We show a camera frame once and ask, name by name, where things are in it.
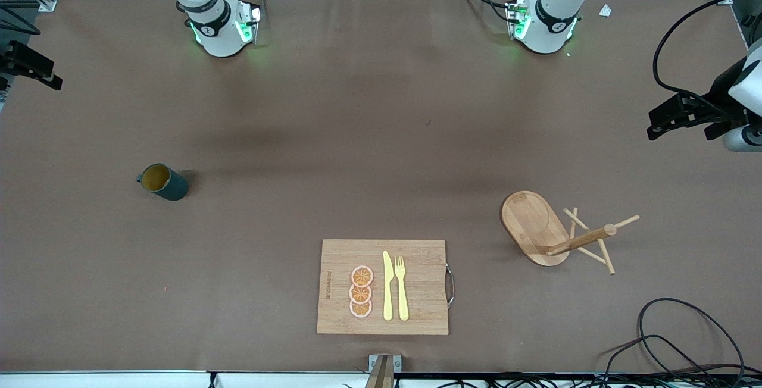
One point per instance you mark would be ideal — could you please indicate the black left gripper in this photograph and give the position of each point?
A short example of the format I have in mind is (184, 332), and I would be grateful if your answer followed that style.
(722, 91)

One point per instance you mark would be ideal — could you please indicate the dark teal cup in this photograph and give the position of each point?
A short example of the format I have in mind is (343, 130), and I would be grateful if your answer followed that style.
(169, 185)

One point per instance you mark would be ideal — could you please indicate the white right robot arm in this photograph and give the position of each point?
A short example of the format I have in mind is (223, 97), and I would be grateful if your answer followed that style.
(217, 31)

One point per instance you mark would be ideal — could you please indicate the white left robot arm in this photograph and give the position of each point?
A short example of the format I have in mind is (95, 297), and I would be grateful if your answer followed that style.
(547, 25)

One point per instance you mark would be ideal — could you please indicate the wooden mug rack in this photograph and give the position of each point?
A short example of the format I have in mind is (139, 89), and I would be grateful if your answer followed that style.
(530, 221)

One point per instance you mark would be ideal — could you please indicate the small white paper scrap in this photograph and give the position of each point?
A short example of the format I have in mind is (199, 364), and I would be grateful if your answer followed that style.
(605, 11)

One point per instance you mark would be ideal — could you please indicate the brown table cover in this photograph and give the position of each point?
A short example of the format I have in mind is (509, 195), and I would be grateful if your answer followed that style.
(357, 108)

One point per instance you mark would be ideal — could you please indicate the yellow plastic fork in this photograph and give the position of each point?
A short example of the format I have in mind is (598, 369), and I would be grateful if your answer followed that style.
(402, 296)

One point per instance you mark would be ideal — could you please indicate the yellow plastic knife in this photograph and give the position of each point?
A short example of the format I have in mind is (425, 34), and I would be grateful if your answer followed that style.
(387, 293)

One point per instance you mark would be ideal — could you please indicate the orange slice toy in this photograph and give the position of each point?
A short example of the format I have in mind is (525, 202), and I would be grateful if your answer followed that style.
(362, 275)
(360, 310)
(360, 294)

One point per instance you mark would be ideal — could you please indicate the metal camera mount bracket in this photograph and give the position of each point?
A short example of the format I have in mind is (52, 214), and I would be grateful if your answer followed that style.
(384, 367)

